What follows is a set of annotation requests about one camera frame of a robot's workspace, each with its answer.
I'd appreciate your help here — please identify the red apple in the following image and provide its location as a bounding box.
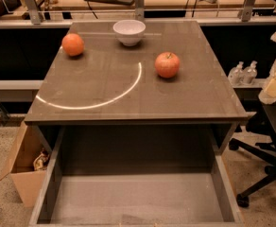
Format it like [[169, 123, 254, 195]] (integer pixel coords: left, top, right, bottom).
[[154, 52, 180, 79]]

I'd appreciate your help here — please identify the open grey top drawer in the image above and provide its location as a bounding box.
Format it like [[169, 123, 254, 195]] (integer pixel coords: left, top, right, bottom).
[[29, 126, 244, 227]]

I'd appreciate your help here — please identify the grey cabinet with glass top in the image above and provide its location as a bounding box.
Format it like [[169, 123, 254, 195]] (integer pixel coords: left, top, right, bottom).
[[26, 20, 247, 148]]

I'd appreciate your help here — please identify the crumpled item in box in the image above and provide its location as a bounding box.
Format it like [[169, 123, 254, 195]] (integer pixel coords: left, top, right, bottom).
[[33, 148, 50, 171]]

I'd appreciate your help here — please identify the orange fruit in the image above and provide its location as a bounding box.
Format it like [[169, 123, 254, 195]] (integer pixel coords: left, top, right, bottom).
[[61, 33, 84, 57]]

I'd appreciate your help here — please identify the clear pump bottle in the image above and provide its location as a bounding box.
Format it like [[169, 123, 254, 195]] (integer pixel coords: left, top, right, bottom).
[[242, 61, 257, 85], [228, 61, 243, 85]]

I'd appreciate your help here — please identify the cardboard box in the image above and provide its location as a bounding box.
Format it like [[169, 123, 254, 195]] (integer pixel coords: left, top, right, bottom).
[[0, 122, 51, 207]]

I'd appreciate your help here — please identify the black office chair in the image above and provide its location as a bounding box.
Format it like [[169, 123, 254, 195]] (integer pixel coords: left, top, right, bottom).
[[229, 102, 276, 208]]

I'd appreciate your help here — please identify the clear pump bottle left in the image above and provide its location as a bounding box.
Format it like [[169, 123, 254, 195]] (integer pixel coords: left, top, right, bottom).
[[228, 61, 243, 85]]

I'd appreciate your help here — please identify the white bowl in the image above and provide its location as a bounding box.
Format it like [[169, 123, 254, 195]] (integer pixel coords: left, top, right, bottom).
[[112, 20, 146, 46]]

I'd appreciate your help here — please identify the clear pump bottle right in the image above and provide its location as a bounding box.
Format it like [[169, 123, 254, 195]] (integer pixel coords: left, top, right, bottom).
[[242, 61, 257, 85]]

